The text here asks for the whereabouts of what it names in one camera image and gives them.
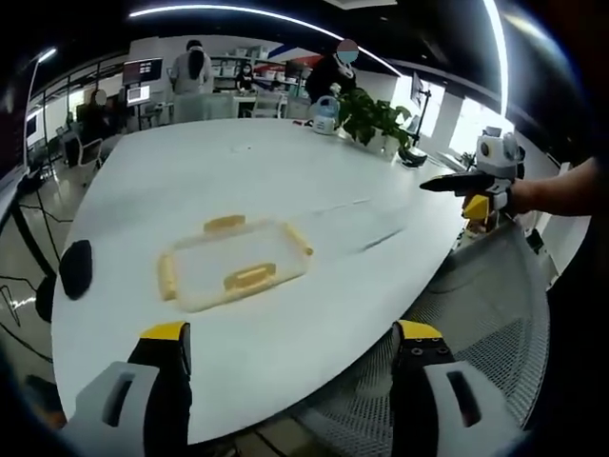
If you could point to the green potted plant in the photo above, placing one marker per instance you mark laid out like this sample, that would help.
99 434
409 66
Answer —
373 116

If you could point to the dark monitor screen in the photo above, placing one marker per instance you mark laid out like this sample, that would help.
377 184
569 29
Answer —
142 71

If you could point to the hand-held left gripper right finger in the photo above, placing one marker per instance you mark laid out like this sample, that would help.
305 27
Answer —
442 395

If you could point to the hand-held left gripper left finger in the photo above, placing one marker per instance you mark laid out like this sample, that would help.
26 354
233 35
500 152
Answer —
119 395

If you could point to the clear lid with yellow clips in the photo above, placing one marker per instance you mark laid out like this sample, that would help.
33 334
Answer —
238 262

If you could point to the black stand with clamp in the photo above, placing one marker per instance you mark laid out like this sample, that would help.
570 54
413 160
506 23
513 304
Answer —
418 128

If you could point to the ceiling light strip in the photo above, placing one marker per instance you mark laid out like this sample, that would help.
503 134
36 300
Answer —
266 24

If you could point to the small white screen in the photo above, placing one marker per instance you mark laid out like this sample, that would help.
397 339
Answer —
138 95

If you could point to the white and blue device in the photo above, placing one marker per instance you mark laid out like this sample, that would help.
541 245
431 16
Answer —
325 116

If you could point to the grey mesh office chair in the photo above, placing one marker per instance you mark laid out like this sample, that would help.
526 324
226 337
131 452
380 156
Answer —
476 304

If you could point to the white office chair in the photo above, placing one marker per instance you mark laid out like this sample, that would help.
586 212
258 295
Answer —
268 105

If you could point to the white mesh chair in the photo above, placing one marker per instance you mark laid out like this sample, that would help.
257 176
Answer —
88 150

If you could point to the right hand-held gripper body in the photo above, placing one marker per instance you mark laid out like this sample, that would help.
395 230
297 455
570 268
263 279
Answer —
497 154

